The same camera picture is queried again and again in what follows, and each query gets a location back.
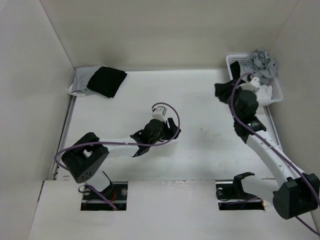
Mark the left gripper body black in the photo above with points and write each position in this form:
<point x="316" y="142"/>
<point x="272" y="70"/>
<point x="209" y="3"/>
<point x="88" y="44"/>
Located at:
<point x="164" y="134"/>

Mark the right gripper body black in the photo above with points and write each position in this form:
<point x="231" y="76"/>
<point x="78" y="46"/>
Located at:
<point x="237" y="110"/>

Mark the grey tank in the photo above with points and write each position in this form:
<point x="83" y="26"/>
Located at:
<point x="262" y="65"/>
<point x="82" y="78"/>

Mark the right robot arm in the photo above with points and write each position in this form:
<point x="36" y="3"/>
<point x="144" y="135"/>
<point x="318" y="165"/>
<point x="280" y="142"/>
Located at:
<point x="295" y="192"/>

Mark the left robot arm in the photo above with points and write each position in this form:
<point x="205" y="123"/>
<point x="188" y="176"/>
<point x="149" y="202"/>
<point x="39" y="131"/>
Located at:
<point x="86" y="157"/>

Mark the white tank top in basket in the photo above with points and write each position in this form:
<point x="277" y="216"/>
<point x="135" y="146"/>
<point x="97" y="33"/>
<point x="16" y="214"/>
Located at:
<point x="264" y="93"/>

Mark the black tank top in basket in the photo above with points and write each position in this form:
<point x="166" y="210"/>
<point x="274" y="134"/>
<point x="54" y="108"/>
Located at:
<point x="223" y="91"/>

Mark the folded black tank top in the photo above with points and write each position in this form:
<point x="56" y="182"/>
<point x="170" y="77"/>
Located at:
<point x="106" y="81"/>

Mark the folded white tank top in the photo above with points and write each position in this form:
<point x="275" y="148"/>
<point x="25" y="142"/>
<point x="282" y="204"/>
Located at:
<point x="75" y="93"/>

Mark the folded grey tank top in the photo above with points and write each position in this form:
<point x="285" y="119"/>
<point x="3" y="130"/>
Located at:
<point x="82" y="78"/>

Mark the white plastic basket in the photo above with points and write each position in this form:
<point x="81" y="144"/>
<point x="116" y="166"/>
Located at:
<point x="277" y="93"/>

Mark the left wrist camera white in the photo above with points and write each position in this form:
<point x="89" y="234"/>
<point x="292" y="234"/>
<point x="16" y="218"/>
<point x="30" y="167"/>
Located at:
<point x="159" y="113"/>

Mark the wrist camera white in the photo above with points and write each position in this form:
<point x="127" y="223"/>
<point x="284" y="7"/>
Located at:
<point x="159" y="113"/>
<point x="252" y="84"/>

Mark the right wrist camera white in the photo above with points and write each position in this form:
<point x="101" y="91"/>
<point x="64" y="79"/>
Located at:
<point x="252" y="84"/>

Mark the right metal table rail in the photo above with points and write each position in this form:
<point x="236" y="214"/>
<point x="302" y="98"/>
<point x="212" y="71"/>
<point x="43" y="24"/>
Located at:
<point x="272" y="126"/>

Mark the metal table rail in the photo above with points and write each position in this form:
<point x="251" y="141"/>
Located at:
<point x="272" y="126"/>
<point x="63" y="136"/>

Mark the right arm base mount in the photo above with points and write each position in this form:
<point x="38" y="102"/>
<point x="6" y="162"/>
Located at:
<point x="231" y="200"/>

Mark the left metal table rail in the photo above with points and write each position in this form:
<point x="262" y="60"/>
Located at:
<point x="63" y="136"/>

